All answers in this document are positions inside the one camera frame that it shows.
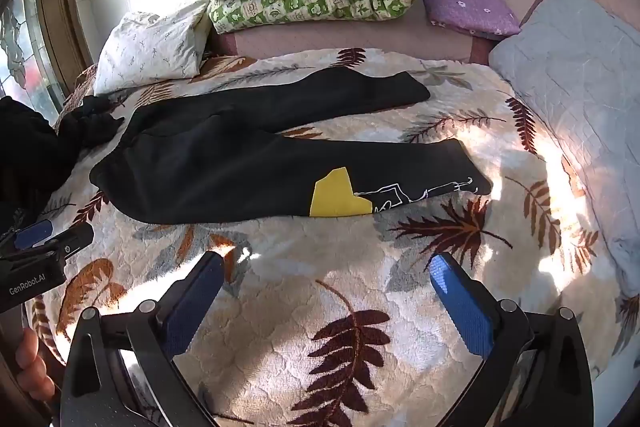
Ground wooden framed window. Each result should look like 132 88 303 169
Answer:
0 0 96 108

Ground black cloth pile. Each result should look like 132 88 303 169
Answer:
0 96 125 228

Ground leaf print fleece blanket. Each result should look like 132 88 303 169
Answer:
25 48 640 427

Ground light blue crinkled quilt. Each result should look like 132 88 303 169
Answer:
487 0 640 298

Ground purple flowered pillow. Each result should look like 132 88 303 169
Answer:
419 0 522 42

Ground person's left hand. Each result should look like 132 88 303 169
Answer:
14 326 57 403

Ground white printed pillow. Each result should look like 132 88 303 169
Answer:
93 1 213 96

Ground black pants with yellow patch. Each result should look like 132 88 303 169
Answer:
89 69 493 225

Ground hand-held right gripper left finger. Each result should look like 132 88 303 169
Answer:
60 251 226 427

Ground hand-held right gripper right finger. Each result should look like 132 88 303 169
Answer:
429 252 596 427

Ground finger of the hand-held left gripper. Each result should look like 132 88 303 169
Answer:
0 219 54 253
42 223 95 260

